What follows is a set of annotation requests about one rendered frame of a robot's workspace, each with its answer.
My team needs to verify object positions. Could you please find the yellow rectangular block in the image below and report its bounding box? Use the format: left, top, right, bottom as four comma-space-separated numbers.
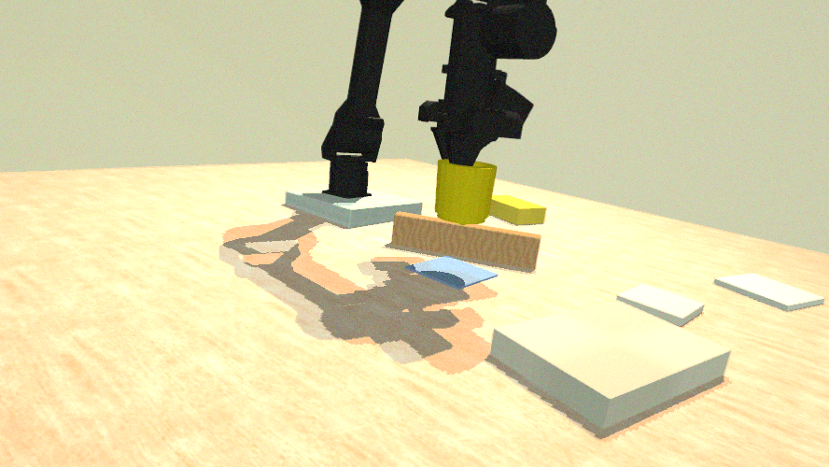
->
489, 195, 547, 225

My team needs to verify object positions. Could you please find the brown wooden bar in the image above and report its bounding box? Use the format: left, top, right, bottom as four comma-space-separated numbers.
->
391, 212, 541, 270

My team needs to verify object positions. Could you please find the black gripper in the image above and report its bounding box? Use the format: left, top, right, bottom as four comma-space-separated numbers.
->
418, 56, 524, 166

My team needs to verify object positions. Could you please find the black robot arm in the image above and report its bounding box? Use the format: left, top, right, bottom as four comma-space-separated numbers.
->
321, 0, 557, 199

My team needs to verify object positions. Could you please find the beige flat square block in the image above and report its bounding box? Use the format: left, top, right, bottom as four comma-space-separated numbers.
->
490, 301, 732, 429

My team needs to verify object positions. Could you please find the yellow cup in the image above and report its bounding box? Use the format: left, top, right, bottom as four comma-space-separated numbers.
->
435, 159, 497, 225

